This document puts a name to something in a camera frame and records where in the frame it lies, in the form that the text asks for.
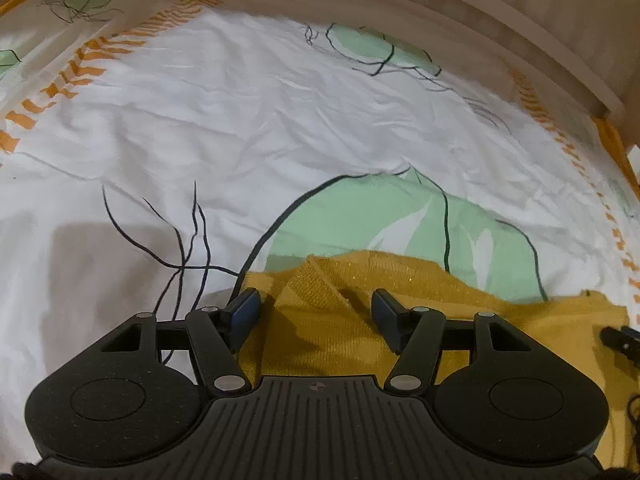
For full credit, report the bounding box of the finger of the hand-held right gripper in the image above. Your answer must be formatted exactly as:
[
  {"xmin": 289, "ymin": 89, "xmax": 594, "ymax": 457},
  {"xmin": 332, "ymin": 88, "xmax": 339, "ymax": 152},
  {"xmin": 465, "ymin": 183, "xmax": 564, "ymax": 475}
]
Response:
[{"xmin": 600, "ymin": 326, "xmax": 640, "ymax": 356}]

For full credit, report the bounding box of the mustard yellow long-sleeved sweater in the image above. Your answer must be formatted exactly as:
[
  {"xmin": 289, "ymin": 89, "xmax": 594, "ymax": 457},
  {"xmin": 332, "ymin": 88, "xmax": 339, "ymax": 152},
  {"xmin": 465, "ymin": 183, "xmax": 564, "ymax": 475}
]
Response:
[{"xmin": 235, "ymin": 252, "xmax": 632, "ymax": 467}]

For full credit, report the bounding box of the white leaf-printed bed sheet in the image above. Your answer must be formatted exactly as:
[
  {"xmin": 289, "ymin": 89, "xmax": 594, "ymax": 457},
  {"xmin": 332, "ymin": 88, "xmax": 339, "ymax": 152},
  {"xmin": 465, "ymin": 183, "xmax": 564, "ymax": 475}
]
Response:
[{"xmin": 0, "ymin": 0, "xmax": 640, "ymax": 461}]

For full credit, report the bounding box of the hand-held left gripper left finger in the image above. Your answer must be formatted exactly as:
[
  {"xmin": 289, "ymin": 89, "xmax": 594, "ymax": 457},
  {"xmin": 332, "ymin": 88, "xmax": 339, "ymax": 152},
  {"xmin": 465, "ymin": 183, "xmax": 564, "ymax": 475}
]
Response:
[{"xmin": 100, "ymin": 287, "xmax": 262, "ymax": 395}]

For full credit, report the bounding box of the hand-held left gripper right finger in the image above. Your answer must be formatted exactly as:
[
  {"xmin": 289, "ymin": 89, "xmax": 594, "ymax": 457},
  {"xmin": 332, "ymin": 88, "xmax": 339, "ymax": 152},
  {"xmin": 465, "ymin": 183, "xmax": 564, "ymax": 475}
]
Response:
[{"xmin": 371, "ymin": 288, "xmax": 538, "ymax": 393}]

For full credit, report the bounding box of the black cable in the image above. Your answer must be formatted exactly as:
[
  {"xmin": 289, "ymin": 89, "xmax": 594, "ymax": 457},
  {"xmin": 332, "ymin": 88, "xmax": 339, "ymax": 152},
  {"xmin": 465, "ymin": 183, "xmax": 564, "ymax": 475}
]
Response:
[{"xmin": 625, "ymin": 394, "xmax": 640, "ymax": 467}]

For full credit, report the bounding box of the wooden bed frame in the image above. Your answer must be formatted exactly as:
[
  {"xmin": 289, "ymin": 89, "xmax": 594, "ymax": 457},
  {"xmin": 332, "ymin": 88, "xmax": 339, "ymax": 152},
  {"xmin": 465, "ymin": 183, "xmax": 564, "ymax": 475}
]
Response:
[{"xmin": 235, "ymin": 0, "xmax": 640, "ymax": 196}]

